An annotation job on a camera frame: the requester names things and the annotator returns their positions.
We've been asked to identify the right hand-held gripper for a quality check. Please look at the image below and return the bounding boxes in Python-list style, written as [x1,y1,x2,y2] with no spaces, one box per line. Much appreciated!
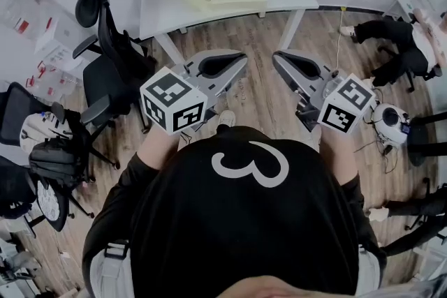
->
[271,48,378,135]

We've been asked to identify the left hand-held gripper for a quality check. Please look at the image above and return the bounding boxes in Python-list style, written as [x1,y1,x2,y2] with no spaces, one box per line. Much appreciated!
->
[138,48,249,137]

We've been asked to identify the person's right forearm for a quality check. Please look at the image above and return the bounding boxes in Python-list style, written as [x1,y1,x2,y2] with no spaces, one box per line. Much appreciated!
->
[319,125,359,188]

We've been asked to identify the person's left forearm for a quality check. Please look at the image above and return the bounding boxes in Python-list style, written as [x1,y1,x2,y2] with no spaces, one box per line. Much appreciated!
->
[138,125,182,172]

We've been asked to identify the person's left shoe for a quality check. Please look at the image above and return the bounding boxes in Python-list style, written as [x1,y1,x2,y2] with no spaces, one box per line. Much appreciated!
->
[218,110,237,128]

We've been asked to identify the white round device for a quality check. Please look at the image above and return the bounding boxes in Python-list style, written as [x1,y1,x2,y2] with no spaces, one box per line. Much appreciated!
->
[372,103,410,146]

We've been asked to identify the black headrest office chair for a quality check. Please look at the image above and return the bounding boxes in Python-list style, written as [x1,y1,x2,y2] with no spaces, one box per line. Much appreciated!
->
[71,0,159,171]

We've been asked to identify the black swivel chair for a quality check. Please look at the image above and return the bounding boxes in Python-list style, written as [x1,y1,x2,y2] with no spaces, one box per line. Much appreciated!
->
[379,12,447,94]

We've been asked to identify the small white shelf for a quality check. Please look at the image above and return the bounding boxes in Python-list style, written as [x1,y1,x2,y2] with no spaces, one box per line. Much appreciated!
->
[382,0,439,24]

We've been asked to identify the black printed shirt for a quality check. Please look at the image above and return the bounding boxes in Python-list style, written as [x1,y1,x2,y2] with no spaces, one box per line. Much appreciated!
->
[82,124,388,298]

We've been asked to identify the white cardboard box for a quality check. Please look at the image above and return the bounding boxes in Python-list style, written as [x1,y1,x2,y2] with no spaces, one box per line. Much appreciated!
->
[34,12,94,73]

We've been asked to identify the clear bag with red labels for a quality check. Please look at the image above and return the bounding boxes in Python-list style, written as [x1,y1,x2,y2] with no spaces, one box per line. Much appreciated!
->
[24,61,76,98]
[1,0,60,43]

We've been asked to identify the black backpack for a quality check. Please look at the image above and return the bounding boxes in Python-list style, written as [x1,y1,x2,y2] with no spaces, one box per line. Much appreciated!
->
[28,107,94,188]

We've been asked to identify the beige bag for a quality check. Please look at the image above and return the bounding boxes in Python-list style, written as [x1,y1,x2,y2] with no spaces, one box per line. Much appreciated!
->
[19,112,57,151]

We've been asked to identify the black mesh chair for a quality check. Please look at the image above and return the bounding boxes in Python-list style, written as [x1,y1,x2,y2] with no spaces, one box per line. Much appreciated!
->
[0,82,67,147]

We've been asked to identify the patterned white cloth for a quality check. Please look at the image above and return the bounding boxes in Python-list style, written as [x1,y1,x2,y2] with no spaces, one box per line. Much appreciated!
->
[36,179,69,233]

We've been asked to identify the person's face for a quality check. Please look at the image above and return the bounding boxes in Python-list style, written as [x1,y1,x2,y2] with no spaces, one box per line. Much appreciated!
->
[216,274,308,298]

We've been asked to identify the black floor cables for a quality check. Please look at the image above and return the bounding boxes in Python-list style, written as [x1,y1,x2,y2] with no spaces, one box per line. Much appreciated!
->
[354,114,401,175]

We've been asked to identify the light grey shoulder strap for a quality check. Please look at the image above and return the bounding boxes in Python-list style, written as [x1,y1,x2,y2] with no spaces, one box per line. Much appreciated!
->
[89,243,132,298]
[358,244,383,294]

